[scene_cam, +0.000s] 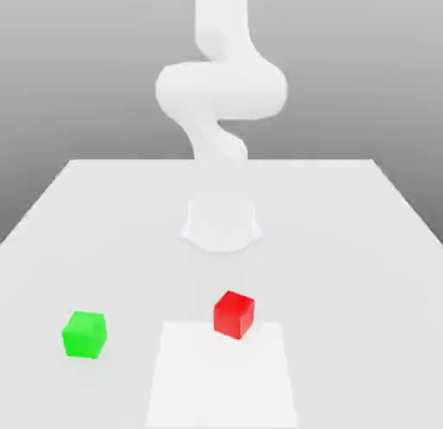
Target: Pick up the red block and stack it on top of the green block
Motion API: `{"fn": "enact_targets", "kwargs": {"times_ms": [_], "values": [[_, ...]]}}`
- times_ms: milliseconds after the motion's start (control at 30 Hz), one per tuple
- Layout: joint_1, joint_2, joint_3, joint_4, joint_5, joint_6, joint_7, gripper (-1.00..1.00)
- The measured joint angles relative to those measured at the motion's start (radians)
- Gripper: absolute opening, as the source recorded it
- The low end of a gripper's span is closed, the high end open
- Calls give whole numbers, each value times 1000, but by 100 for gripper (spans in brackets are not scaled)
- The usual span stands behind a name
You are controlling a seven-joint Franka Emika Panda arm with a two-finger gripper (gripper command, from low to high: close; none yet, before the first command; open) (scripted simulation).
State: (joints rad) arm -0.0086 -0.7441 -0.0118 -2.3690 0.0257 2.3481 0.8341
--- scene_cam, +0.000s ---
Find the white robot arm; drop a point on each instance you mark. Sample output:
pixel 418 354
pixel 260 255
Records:
pixel 221 90

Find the small red cube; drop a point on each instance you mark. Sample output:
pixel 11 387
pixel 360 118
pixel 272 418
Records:
pixel 232 315

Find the small green cube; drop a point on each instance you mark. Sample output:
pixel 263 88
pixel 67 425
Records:
pixel 83 335

